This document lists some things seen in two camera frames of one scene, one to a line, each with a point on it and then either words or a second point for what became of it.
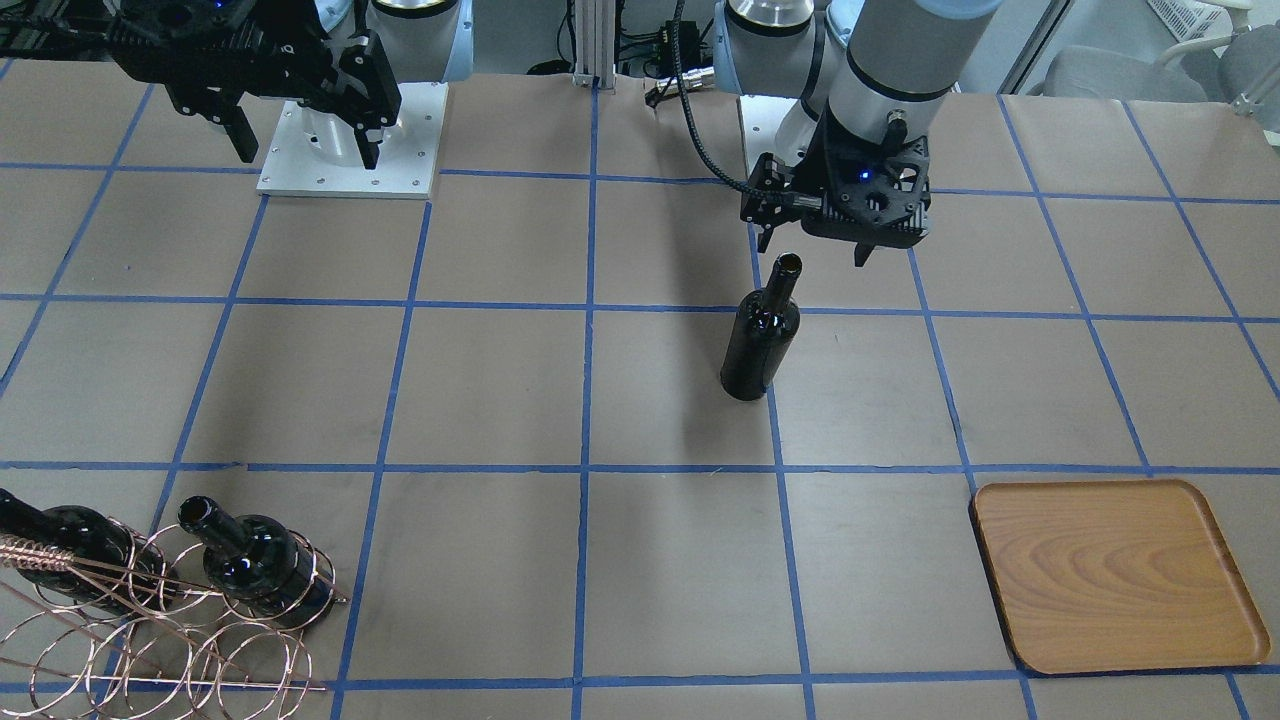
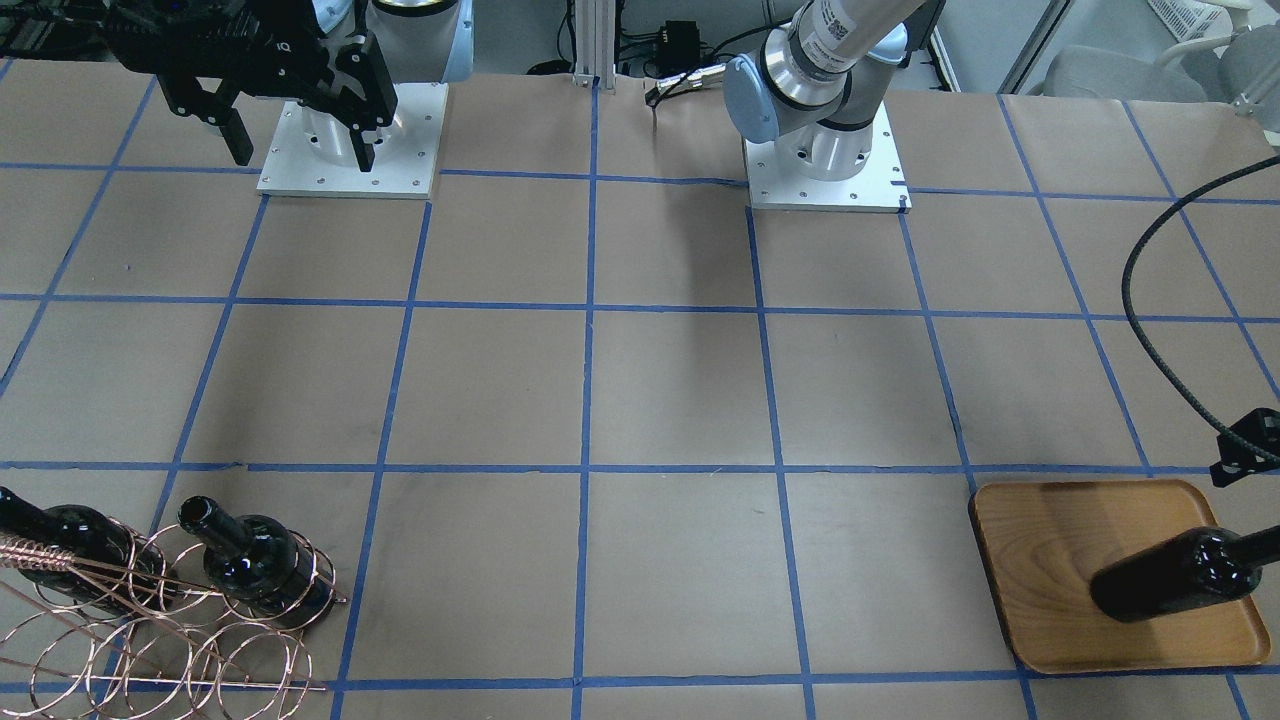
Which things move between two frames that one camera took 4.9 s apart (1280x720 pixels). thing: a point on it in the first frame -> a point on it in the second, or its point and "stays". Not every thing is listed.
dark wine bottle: (260, 561) stays
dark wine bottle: (765, 330) -> (1199, 567)
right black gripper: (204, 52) stays
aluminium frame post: (595, 44) stays
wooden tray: (1116, 574) stays
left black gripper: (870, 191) -> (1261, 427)
